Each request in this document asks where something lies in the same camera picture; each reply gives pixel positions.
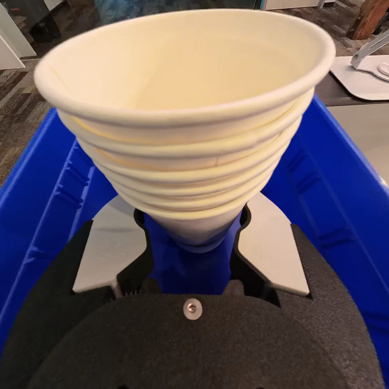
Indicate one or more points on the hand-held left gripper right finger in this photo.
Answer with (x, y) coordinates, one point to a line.
(273, 252)

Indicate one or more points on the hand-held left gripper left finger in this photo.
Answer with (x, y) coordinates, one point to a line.
(106, 252)

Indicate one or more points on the blue plastic bin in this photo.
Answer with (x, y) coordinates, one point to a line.
(334, 197)

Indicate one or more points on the black wheeled case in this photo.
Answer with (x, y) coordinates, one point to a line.
(45, 29)

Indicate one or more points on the wooden post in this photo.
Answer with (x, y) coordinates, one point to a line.
(367, 18)

